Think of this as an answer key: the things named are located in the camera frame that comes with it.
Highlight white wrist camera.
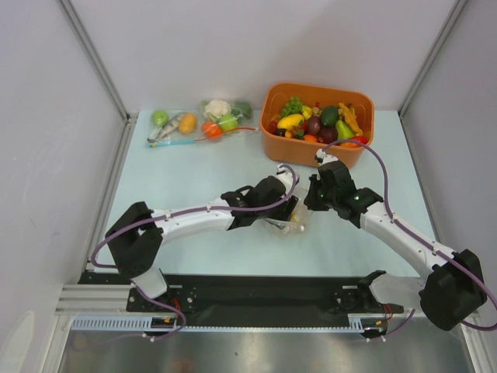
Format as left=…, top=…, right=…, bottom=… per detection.
left=276, top=163, right=300, bottom=193
left=315, top=148, right=339, bottom=167

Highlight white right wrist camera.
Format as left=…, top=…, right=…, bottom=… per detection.
left=315, top=148, right=339, bottom=167

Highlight red-zip bag with vegetables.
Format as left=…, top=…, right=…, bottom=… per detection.
left=196, top=99, right=258, bottom=142

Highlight fake purple passion fruit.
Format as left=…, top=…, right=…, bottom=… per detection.
left=306, top=116, right=321, bottom=135

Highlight clear zip top bag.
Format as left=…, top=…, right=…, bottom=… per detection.
left=264, top=204, right=312, bottom=236

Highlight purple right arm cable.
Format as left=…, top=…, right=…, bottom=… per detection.
left=320, top=139, right=497, bottom=332

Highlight fake green pear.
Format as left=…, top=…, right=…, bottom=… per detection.
left=335, top=120, right=356, bottom=140

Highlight blue-zip bag with fish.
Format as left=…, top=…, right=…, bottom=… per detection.
left=146, top=110, right=198, bottom=148

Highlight fake yellow mango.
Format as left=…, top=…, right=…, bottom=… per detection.
left=277, top=113, right=304, bottom=131

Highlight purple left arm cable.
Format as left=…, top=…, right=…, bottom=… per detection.
left=91, top=163, right=302, bottom=343

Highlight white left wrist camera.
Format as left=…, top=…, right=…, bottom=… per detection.
left=276, top=163, right=300, bottom=193

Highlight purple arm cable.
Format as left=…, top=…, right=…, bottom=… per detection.
left=320, top=139, right=497, bottom=332
left=91, top=163, right=302, bottom=343

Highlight green fake apple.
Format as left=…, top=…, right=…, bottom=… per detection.
left=151, top=110, right=169, bottom=127

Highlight fake green avocado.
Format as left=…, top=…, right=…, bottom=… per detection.
left=320, top=106, right=340, bottom=127

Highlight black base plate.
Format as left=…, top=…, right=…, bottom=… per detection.
left=77, top=271, right=428, bottom=329

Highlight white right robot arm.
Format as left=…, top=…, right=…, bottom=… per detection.
left=304, top=156, right=488, bottom=331

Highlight fake orange ginger root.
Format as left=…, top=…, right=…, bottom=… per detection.
left=338, top=103, right=363, bottom=136

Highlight fake green lime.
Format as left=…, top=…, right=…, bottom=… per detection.
left=217, top=113, right=238, bottom=132

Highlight fake dark plum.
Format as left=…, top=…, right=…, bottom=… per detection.
left=317, top=127, right=339, bottom=144

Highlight fake orange tomato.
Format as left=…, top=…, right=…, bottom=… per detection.
left=201, top=121, right=223, bottom=140

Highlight orange plastic bin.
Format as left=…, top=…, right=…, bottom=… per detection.
left=260, top=82, right=374, bottom=166

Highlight fake green broccoli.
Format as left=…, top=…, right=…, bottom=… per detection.
left=231, top=101, right=252, bottom=120

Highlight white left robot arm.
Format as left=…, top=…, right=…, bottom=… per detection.
left=105, top=171, right=299, bottom=311

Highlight yellow fake pear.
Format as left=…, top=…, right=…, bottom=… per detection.
left=290, top=208, right=310, bottom=225

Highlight fake white cauliflower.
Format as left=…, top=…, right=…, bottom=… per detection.
left=203, top=99, right=231, bottom=121

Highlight fake grey fish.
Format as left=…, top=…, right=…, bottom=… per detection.
left=147, top=113, right=184, bottom=143

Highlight fake brown potato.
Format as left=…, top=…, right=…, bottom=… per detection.
left=179, top=113, right=197, bottom=134

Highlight fake red orange mango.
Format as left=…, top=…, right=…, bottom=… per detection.
left=340, top=136, right=368, bottom=148

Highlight fake green grapes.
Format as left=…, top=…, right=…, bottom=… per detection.
left=279, top=97, right=304, bottom=119

